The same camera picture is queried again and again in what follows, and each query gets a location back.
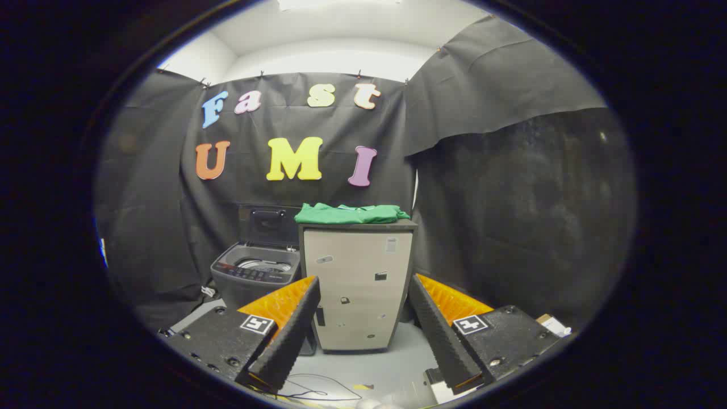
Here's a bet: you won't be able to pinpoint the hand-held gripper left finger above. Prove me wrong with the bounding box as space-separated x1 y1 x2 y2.
161 276 321 393

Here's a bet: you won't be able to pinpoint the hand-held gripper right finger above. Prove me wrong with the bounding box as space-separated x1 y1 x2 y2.
408 274 563 395

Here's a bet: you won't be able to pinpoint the grey washing machine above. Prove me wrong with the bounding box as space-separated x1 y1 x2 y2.
211 241 303 312

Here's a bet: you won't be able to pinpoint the green polo shirt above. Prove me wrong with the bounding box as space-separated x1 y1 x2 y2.
294 202 411 224

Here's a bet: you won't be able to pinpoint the beige cabinet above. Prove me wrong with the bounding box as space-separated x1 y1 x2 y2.
299 220 418 354

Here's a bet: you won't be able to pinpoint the small cardboard box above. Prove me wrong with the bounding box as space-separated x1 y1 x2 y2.
537 314 571 337

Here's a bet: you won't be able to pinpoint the thin black cable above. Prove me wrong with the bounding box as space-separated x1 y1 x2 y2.
278 373 364 401

